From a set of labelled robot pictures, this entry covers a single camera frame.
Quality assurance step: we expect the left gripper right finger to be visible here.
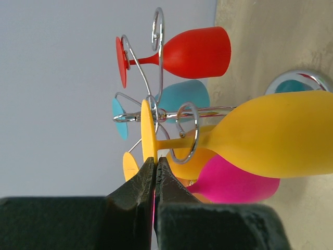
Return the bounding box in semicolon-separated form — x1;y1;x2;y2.
154;157;291;249

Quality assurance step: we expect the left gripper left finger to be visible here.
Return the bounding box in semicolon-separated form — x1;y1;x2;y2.
1;158;156;249

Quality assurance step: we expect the pink plastic wine glass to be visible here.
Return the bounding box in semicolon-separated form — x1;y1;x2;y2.
187;155;280;204

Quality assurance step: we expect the orange wine glass front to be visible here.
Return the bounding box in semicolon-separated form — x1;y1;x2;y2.
122;124;218;204

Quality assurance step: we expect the orange wine glass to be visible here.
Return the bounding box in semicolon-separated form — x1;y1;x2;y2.
141;90;332;178
122;124;218;204

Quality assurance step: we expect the blue plastic wine glass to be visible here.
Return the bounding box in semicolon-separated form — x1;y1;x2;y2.
112;79;210;140

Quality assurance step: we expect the red plastic wine glass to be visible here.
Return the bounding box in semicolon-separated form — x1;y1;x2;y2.
115;26;232;89

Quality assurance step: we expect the chrome wine glass rack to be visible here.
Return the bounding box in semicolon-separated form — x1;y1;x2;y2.
112;7;333;165

